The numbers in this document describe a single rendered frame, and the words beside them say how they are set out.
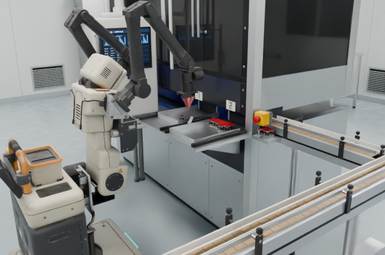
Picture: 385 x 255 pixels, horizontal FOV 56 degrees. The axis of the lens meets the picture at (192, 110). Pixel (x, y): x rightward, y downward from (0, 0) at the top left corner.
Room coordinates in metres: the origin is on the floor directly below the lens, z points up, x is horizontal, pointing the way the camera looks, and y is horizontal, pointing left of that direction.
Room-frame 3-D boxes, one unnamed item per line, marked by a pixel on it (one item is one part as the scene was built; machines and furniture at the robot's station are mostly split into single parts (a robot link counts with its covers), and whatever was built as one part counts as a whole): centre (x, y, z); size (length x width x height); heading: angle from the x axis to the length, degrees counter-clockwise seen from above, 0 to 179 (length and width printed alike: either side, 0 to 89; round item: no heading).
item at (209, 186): (3.17, -0.17, 0.44); 2.06 x 1.00 x 0.88; 35
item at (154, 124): (2.25, -0.01, 0.87); 0.70 x 0.48 x 0.02; 35
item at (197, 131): (2.08, -0.07, 0.90); 0.34 x 0.26 x 0.04; 125
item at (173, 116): (2.42, 0.03, 0.90); 0.34 x 0.26 x 0.04; 125
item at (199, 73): (1.95, 0.00, 1.29); 0.11 x 0.09 x 0.12; 128
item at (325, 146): (1.86, -0.69, 0.92); 0.69 x 0.15 x 0.16; 35
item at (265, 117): (2.01, -0.41, 0.99); 0.08 x 0.07 x 0.07; 125
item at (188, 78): (1.92, 0.03, 1.26); 0.07 x 0.06 x 0.07; 128
